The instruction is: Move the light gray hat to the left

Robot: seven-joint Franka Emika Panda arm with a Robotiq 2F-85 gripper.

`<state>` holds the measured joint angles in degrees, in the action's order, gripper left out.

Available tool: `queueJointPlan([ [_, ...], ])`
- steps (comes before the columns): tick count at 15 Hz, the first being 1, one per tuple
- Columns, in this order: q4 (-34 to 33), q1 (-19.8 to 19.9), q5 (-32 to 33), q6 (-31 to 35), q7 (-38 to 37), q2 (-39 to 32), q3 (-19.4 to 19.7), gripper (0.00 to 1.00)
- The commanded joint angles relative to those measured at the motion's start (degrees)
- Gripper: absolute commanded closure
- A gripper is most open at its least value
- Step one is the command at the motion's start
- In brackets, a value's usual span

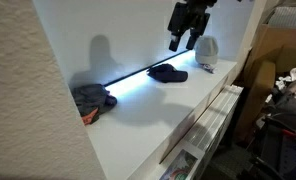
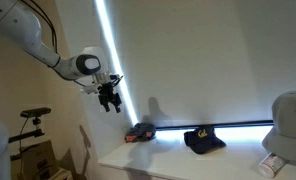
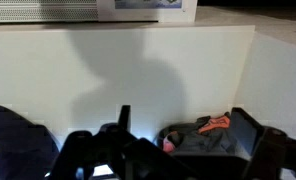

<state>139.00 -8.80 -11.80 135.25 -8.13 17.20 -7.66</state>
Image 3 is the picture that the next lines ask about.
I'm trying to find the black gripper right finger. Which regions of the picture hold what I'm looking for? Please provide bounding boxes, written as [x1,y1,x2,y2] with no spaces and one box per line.
[229,106,289,180]

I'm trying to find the navy cap with yellow embroidery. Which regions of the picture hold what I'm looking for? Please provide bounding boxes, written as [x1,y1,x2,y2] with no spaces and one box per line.
[0,103,60,180]

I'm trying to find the dark gray and orange hat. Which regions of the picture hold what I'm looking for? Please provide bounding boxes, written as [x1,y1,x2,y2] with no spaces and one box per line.
[157,112,237,156]

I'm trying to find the white ribbed radiator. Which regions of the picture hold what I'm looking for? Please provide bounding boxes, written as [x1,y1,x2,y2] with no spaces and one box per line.
[0,0,100,23]

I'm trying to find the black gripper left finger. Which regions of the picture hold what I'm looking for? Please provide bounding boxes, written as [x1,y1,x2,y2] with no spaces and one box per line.
[97,104,139,158]

